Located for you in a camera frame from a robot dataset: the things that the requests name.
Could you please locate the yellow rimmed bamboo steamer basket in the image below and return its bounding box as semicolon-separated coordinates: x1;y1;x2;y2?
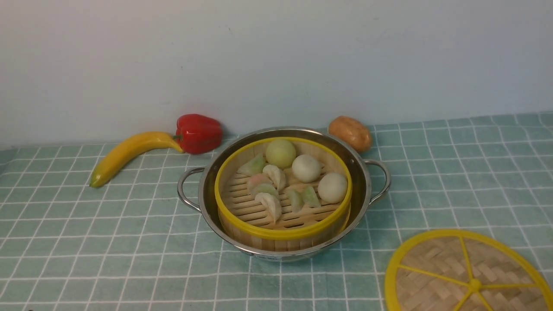
214;136;353;251

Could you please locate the yellow rimmed woven steamer lid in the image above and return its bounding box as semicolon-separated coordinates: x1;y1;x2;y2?
385;229;553;311

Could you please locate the stainless steel pot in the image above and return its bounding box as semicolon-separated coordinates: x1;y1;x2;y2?
177;127;391;262

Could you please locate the yellowish green round bun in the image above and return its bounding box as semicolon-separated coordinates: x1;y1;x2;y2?
265;139;296;169

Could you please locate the white dumpling centre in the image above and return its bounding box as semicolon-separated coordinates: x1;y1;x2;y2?
263;165;286;192

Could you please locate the green dumpling far left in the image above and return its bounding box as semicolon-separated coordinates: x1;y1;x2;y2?
237;154;265;177

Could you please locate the pink dumpling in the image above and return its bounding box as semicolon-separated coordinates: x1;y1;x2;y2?
247;173;273;192

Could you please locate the white round bun middle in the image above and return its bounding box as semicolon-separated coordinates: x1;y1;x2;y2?
292;154;321;183

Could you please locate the white round bun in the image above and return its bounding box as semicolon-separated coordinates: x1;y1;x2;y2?
292;154;321;183
318;172;348;203

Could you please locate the green dumpling lower middle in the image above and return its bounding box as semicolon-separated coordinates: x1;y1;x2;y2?
284;188;304;213

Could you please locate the green dumpling right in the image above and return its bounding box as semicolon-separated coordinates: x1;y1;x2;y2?
301;185;321;208

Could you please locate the white round bun right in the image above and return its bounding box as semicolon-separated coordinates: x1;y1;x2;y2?
318;172;348;203

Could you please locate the brown potato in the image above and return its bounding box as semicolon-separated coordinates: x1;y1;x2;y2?
328;116;373;153

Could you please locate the red bell pepper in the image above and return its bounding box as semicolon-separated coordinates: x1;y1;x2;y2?
174;114;223;154

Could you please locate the yellow banana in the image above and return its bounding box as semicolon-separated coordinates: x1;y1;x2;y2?
89;131;184;188

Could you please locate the green checkered tablecloth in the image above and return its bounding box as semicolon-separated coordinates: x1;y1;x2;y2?
0;114;552;311

